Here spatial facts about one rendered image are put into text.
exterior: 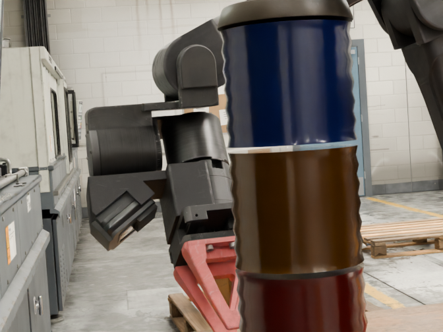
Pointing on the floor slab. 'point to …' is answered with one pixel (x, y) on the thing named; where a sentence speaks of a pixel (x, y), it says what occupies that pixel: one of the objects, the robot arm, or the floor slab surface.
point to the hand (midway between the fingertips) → (229, 325)
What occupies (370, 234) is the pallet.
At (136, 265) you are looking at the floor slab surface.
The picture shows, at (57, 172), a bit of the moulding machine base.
